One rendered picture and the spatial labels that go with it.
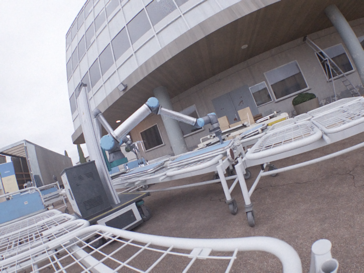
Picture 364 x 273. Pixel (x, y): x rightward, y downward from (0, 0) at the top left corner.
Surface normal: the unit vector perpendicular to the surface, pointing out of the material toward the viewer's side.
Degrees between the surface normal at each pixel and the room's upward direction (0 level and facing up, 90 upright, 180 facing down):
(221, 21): 90
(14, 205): 90
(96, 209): 90
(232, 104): 90
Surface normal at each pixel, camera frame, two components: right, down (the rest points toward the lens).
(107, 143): 0.14, -0.06
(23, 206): 0.80, -0.31
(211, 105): -0.52, 0.14
